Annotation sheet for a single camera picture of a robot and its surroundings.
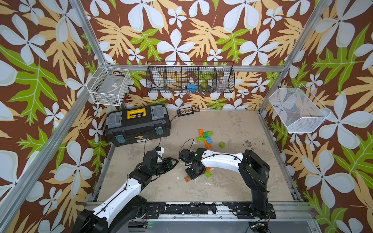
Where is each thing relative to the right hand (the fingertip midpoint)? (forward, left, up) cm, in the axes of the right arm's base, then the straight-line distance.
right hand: (191, 175), depth 86 cm
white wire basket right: (+27, -63, +27) cm, 74 cm away
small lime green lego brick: (+21, -22, +1) cm, 30 cm away
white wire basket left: (+42, +50, +35) cm, 74 cm away
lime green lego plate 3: (0, -10, 0) cm, 10 cm away
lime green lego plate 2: (+31, -15, +1) cm, 34 cm away
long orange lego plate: (+20, -12, +1) cm, 24 cm away
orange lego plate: (+4, -10, +1) cm, 11 cm away
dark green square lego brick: (+28, -10, +3) cm, 30 cm away
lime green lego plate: (+25, -8, +1) cm, 27 cm away
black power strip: (+53, +4, +1) cm, 53 cm away
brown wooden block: (-2, +2, +1) cm, 3 cm away
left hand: (+5, +8, +10) cm, 14 cm away
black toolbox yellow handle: (+26, +34, +17) cm, 46 cm away
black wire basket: (+57, 0, +31) cm, 65 cm away
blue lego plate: (+25, -13, +1) cm, 28 cm away
